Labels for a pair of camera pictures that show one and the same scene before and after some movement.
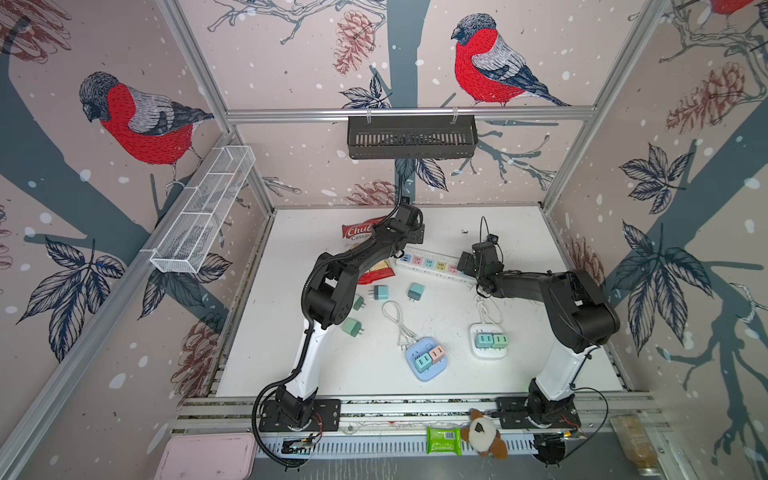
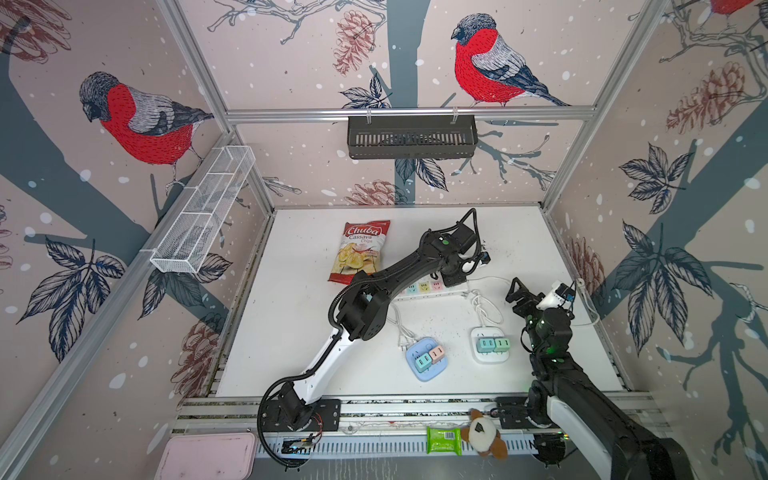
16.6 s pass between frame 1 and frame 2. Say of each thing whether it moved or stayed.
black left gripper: moved
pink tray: stayed
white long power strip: moved
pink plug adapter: stayed
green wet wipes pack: stayed
